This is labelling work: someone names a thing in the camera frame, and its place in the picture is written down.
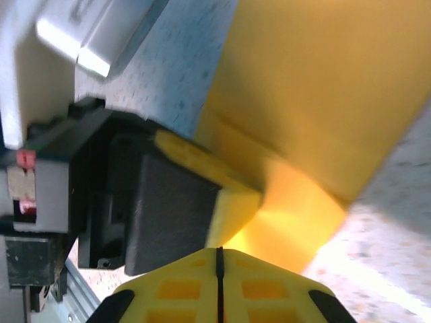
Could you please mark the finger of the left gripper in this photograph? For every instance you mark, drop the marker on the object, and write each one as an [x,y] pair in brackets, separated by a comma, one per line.
[168,215]
[192,158]

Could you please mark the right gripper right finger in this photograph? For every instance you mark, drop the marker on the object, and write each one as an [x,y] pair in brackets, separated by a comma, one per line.
[266,292]

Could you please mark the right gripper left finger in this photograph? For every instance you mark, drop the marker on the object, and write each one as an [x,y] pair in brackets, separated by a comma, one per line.
[175,292]

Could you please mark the yellow square paper sheet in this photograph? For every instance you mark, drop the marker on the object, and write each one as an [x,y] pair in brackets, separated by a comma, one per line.
[320,84]

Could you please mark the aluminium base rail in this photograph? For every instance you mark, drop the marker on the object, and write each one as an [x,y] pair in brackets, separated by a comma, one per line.
[79,296]

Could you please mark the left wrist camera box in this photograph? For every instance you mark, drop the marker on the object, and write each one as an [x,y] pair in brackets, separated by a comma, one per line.
[43,84]

